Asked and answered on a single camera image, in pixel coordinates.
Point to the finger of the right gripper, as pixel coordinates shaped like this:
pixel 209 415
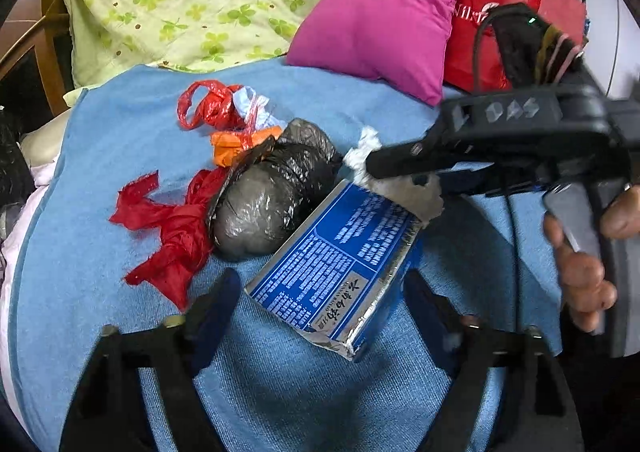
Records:
pixel 412 158
pixel 493 180

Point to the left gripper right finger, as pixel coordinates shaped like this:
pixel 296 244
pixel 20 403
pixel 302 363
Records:
pixel 536 411

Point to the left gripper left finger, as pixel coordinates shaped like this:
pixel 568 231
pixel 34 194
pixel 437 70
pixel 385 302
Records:
pixel 107 412

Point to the blue white cardboard box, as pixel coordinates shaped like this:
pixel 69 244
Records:
pixel 340 276

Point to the white tissue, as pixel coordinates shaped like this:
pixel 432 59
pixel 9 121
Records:
pixel 356 158

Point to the person right hand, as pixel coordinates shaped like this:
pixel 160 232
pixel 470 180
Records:
pixel 585 290

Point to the magenta pillow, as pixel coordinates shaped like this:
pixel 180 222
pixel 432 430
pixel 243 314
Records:
pixel 402 42

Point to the red paper shopping bag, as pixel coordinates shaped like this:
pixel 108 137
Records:
pixel 566 17

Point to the red plastic bag scrap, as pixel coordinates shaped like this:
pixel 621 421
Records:
pixel 184 244

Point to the black plastic bag bundle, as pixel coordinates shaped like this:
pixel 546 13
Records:
pixel 270 191

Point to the red white knotted bag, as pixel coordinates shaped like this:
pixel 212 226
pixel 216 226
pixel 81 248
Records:
pixel 234 107

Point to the orange plastic scrap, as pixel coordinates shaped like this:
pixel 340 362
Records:
pixel 227 145

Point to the large black garbage bag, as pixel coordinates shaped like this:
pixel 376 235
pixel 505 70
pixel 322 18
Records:
pixel 16 182

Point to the wooden bedside cabinet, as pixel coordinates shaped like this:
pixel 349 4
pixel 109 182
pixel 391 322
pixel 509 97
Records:
pixel 35 58

